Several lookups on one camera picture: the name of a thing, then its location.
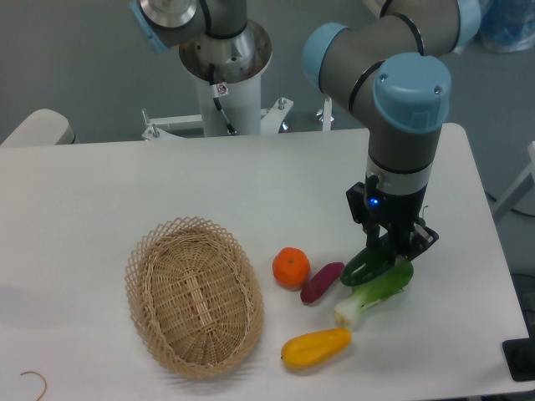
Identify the green bok choy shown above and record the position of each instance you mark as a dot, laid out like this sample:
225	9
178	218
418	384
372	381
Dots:
349	310

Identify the woven wicker basket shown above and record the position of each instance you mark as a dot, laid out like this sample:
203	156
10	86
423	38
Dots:
194	298

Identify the white chair armrest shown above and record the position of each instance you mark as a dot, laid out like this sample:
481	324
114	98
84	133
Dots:
43	127

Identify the black device at table edge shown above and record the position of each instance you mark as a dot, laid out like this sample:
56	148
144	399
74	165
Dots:
519	354

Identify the blue plastic bag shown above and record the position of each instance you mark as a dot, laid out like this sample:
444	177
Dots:
507	26

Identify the orange tangerine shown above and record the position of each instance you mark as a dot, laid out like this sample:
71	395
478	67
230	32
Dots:
291	267

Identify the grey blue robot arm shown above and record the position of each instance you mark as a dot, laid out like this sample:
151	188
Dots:
388	75

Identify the yellow squash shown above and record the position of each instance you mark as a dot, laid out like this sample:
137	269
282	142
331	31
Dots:
311	349

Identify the purple sweet potato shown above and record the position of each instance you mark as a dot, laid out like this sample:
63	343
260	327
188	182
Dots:
316	286

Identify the white furniture leg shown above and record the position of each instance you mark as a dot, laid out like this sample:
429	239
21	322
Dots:
519	187

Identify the dark green cucumber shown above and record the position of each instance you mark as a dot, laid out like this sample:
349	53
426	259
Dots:
368	264

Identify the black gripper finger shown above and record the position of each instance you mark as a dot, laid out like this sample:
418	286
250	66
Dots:
372	236
396	248

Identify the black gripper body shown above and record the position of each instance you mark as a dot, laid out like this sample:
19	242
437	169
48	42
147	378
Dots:
399	214

